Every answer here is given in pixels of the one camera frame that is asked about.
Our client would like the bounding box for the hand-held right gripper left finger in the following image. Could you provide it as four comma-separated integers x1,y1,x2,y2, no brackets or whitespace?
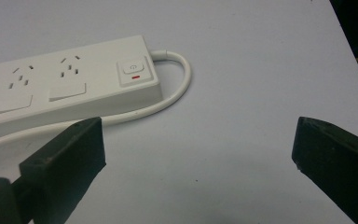
11,116,107,224

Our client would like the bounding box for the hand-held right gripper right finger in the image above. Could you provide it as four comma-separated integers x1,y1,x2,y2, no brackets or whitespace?
291,116,358,224

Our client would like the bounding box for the white power strip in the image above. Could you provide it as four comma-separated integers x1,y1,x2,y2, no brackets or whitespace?
0,35,163,144

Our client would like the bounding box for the white power strip cable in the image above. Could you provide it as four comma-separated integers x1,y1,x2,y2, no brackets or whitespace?
0,49,192,154

